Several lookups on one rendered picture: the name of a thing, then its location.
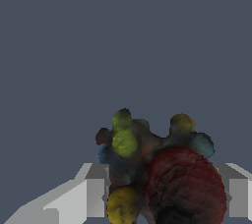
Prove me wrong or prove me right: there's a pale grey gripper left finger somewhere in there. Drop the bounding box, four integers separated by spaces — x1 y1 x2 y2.
3 162 110 224

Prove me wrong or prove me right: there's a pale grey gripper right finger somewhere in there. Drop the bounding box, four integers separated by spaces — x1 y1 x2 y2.
213 162 252 224

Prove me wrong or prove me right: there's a multicoloured lumpy ball cluster toy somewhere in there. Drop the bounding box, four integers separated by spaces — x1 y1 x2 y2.
94 108 228 224

